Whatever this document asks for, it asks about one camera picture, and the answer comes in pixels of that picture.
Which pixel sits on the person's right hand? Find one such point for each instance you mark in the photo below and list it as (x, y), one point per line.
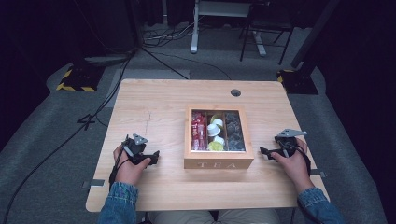
(295, 169)

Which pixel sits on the person's left hand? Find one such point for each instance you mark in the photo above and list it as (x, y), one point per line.
(127, 171)

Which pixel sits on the grey metal table bracket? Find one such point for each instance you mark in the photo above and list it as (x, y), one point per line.
(94, 183)
(319, 173)

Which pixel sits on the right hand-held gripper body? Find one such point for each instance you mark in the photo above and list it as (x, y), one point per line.
(288, 144)

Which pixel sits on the white desk frame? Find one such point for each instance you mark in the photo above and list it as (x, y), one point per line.
(195, 28)

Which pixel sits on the row of red tea packets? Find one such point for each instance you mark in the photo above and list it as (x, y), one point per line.
(198, 130)

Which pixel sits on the striped black stand base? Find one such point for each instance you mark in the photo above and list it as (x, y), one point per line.
(299, 82)
(81, 77)

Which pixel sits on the white capsule cup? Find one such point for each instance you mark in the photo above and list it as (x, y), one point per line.
(219, 140)
(218, 122)
(213, 129)

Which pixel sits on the yellow-green capsule cup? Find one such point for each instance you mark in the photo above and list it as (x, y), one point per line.
(214, 117)
(215, 146)

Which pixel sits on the black slanted stand pole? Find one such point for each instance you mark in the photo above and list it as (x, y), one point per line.
(314, 32)

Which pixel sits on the wooden tea box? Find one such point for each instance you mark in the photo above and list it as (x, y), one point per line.
(218, 162)

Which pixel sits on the black chair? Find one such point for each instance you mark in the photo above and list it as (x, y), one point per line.
(267, 21)

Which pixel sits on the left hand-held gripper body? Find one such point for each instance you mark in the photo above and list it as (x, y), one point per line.
(137, 152)

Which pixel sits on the assorted tea packets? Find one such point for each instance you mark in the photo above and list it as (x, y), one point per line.
(234, 132)

